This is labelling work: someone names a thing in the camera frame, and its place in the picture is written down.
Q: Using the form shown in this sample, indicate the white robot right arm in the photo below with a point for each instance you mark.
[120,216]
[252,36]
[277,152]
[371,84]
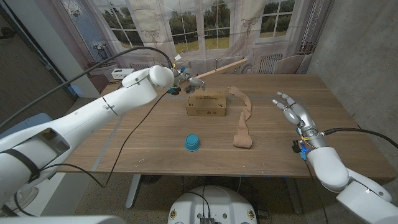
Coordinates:
[329,168]

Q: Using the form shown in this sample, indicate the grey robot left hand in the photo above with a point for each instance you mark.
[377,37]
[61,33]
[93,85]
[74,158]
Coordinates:
[189,82]

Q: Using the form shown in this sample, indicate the printed window backdrop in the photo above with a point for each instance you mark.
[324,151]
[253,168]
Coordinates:
[217,18]

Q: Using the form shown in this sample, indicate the white robot torso base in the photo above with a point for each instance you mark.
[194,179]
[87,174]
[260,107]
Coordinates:
[224,202]

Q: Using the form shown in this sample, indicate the white robot body shell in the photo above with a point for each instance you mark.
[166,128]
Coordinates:
[62,220]

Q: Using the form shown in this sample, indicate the beige elastic arm wrap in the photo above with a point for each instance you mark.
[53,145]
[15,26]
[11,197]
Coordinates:
[243,137]

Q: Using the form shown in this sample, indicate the blue storage bin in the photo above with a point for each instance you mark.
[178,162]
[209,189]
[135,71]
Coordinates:
[38,119]

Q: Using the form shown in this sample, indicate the white metal truss stand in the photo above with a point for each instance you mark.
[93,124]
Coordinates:
[312,25]

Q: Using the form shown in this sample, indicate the white power box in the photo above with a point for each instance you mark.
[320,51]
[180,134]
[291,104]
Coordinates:
[119,73]

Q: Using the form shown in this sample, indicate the grey table leg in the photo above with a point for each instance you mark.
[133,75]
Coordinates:
[293,196]
[133,189]

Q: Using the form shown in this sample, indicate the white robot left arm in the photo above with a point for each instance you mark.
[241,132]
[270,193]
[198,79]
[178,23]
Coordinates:
[93,112]

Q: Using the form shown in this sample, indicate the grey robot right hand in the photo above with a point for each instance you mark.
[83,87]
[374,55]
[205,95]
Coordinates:
[300,118]

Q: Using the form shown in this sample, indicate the long wooden board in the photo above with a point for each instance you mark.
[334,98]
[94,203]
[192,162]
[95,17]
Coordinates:
[224,69]

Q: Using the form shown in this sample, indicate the blue plastic cup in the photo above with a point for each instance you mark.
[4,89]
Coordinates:
[192,143]

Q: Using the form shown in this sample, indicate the brown cardboard box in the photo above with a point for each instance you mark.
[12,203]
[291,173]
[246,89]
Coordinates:
[206,104]

